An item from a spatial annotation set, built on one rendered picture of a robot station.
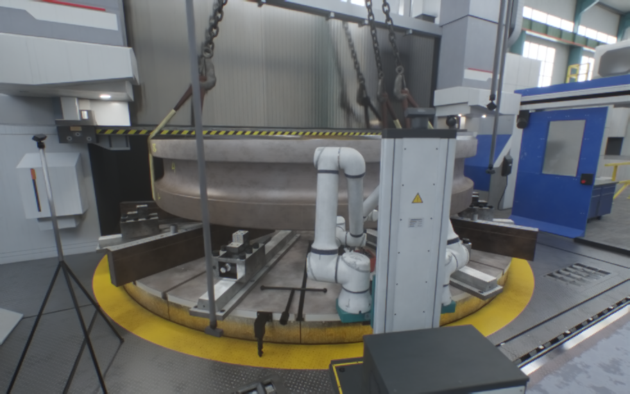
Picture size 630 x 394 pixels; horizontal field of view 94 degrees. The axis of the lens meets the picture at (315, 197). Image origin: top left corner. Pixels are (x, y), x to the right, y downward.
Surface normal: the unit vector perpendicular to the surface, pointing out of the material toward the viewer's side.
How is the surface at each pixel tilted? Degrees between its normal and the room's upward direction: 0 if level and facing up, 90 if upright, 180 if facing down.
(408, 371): 0
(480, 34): 90
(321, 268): 80
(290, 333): 90
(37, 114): 90
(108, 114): 90
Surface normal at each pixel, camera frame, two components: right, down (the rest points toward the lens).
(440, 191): 0.15, 0.19
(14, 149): 0.45, 0.18
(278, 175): -0.15, 0.19
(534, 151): -0.89, 0.09
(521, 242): -0.60, 0.15
